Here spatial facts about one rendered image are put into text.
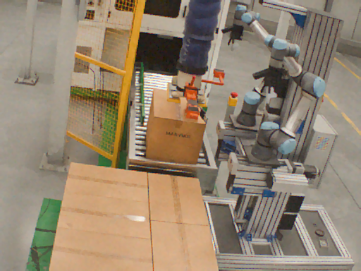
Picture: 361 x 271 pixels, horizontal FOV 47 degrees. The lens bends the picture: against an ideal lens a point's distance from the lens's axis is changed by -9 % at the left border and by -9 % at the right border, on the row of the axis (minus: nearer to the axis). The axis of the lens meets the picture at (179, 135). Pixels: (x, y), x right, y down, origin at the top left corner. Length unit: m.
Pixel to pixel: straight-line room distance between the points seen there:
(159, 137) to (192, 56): 0.69
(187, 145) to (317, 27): 1.40
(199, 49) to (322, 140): 1.08
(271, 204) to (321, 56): 1.19
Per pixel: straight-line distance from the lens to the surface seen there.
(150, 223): 2.96
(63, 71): 3.98
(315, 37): 2.95
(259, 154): 2.94
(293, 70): 2.80
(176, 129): 3.45
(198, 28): 3.16
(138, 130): 4.11
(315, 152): 3.23
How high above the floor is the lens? 2.34
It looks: 26 degrees down
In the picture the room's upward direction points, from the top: 12 degrees clockwise
